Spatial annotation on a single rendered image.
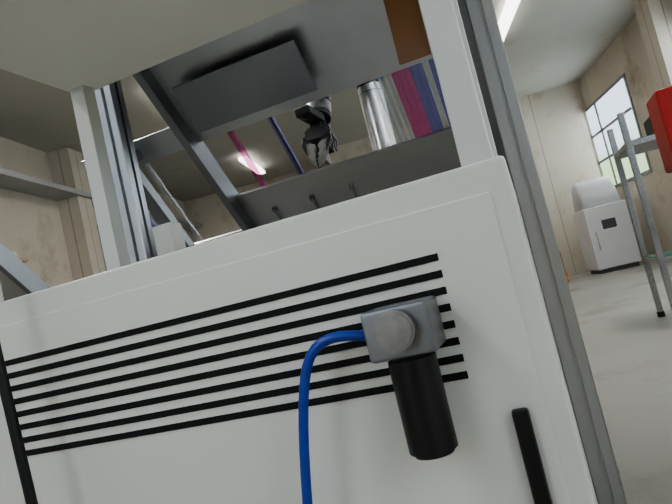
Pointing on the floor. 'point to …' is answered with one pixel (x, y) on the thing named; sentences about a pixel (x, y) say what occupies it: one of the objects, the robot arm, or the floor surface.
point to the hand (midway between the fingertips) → (317, 162)
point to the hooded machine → (604, 227)
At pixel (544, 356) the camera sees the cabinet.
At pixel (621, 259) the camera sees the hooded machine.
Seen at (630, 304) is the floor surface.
